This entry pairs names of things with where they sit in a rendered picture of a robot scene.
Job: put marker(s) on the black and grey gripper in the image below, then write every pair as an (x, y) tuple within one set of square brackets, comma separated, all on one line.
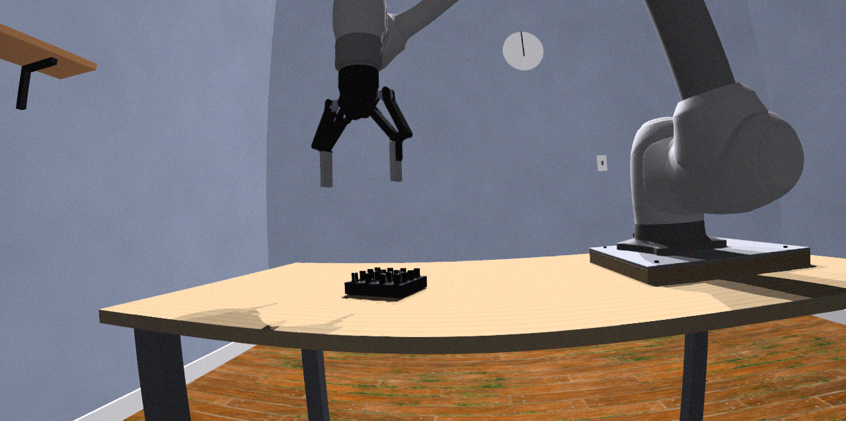
[(359, 95)]

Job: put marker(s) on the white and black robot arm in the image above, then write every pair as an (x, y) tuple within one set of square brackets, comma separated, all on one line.
[(728, 154)]

